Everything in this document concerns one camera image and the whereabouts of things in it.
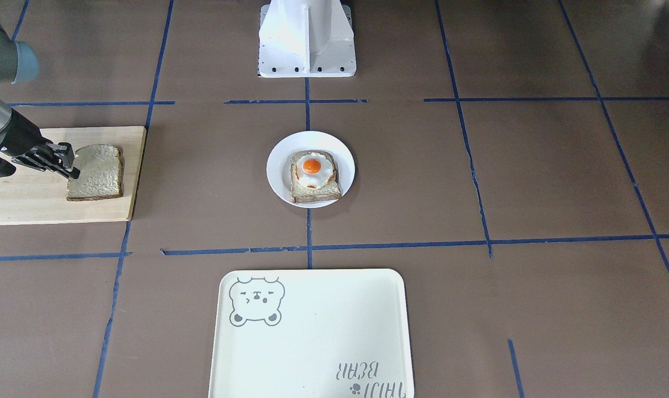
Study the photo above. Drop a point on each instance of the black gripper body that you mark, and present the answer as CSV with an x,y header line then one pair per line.
x,y
18,134

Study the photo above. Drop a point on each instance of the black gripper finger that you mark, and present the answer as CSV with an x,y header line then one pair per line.
x,y
64,153
68,172

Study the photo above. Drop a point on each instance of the brown bread slice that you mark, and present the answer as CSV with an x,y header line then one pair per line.
x,y
101,174

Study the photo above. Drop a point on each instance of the white round plate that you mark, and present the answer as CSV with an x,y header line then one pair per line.
x,y
278,164

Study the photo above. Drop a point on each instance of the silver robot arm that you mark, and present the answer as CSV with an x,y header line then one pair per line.
x,y
18,63

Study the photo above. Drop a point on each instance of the wooden cutting board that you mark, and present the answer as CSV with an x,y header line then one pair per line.
x,y
33,197

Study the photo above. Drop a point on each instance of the toast with fried egg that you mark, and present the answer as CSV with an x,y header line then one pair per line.
x,y
314,177

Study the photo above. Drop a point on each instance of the cream bear tray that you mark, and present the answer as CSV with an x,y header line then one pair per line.
x,y
312,333

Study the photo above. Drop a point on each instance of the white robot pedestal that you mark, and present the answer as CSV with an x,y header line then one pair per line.
x,y
306,39

